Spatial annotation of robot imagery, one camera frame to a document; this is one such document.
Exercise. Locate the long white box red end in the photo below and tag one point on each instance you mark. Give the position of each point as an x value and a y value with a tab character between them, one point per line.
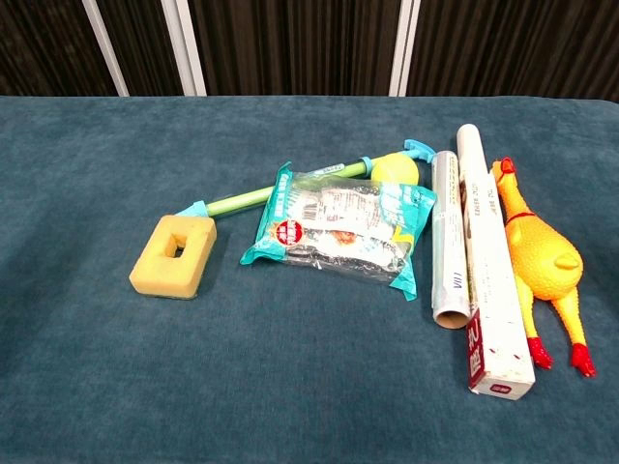
488	270

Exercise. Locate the yellow rubber chicken toy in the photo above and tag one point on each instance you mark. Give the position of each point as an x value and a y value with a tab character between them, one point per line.
541	256

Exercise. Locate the teal snack bag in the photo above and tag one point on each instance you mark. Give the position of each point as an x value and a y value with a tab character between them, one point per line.
338	227

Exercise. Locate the yellow sponge block with hole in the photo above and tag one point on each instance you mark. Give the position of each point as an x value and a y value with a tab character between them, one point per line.
150	275

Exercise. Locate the teal velvet tablecloth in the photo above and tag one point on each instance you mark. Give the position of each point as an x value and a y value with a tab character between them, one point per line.
97	193

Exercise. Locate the white metal frame post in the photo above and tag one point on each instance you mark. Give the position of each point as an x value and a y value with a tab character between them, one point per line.
104	43
184	43
405	43

